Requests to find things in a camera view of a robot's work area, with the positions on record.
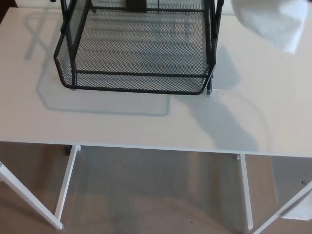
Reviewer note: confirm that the dark brown background furniture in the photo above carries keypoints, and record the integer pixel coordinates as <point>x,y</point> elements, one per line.
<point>6,2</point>

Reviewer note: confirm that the white toilet paper roll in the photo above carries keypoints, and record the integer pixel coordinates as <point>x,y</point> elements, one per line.
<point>268,22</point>

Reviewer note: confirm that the white desk leg frame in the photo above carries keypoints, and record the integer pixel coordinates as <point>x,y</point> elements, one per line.
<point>245,195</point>
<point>66,182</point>

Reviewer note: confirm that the black mesh file tray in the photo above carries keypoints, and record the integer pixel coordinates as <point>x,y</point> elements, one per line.
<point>136,80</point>

